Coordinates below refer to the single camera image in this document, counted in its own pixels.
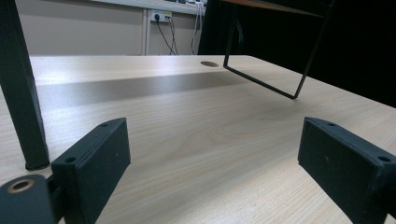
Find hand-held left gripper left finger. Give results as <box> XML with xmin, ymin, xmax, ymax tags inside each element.
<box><xmin>50</xmin><ymin>117</ymin><xmax>132</xmax><ymax>224</ymax></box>

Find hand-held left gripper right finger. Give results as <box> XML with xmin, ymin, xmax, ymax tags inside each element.
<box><xmin>297</xmin><ymin>117</ymin><xmax>396</xmax><ymax>224</ymax></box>

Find black metal frame stand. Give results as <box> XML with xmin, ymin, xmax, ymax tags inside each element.
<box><xmin>197</xmin><ymin>0</ymin><xmax>396</xmax><ymax>109</ymax></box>

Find white frame post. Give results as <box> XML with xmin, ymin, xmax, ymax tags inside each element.
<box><xmin>142</xmin><ymin>8</ymin><xmax>152</xmax><ymax>57</ymax></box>

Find black cables from outlet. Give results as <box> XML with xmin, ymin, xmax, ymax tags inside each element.
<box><xmin>154</xmin><ymin>14</ymin><xmax>180</xmax><ymax>57</ymax></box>

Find white wall outlet with plugs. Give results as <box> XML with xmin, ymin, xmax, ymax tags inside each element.
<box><xmin>149</xmin><ymin>9</ymin><xmax>173</xmax><ymax>23</ymax></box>

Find white hanging cables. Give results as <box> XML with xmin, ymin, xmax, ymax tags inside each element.
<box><xmin>189</xmin><ymin>1</ymin><xmax>207</xmax><ymax>56</ymax></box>

